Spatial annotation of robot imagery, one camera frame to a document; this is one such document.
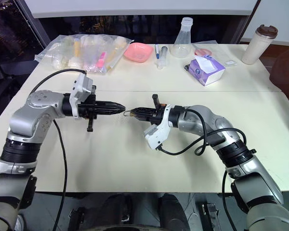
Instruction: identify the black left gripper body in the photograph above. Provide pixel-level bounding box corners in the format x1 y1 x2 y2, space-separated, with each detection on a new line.
77 85 99 132

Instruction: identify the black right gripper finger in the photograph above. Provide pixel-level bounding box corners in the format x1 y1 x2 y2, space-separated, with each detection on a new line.
131 107 157 114
132 113 157 121

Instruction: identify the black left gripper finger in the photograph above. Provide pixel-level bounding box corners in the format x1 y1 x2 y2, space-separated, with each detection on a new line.
98 108 125 116
98 101 125 110

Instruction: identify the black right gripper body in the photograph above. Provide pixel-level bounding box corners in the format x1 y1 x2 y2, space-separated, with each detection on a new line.
149 94 168 125

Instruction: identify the clear plastic syringe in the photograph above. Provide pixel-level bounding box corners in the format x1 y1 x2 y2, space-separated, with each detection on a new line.
156 46 170 69

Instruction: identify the clear plastic bag of items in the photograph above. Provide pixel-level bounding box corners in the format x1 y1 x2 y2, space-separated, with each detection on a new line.
34 34 135 75

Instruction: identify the pink plastic bowl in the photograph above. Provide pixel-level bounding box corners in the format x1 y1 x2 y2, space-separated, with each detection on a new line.
123 42 154 64

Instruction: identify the purple tissue box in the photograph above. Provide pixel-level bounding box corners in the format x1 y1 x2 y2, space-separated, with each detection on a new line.
189 54 226 87

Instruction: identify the clear conical flask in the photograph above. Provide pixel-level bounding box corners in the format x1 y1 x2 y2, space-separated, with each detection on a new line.
170 17 192 58

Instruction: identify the pink petri dish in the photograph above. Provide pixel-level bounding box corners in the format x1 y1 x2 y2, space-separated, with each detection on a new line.
194 47 209 56

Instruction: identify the dark rounded shape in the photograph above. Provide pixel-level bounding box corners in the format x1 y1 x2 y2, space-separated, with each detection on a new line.
158 192 196 231

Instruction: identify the beige cup with brown lid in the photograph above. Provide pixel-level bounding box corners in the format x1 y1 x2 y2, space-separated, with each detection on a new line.
241 24 279 65

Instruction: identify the dark rounded object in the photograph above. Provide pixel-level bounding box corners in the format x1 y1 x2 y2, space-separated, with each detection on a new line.
271 47 289 102

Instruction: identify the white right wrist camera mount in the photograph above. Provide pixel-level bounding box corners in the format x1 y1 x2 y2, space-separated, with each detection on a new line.
144 104 176 151

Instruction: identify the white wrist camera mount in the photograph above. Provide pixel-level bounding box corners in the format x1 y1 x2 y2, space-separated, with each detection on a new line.
144 104 176 151
71 73 93 120

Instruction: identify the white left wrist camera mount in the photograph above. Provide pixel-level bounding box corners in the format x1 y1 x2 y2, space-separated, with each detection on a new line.
71 73 93 120

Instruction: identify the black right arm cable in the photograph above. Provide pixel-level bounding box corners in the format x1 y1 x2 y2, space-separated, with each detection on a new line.
158 109 248 231

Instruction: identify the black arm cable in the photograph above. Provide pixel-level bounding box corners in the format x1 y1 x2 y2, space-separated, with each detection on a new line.
158 109 248 231
30 68 87 231

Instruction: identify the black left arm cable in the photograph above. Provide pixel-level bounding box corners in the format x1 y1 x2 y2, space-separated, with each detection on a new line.
30 68 87 231

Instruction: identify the metal bracket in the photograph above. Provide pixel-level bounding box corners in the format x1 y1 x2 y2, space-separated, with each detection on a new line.
67 206 87 231
199 202 220 231

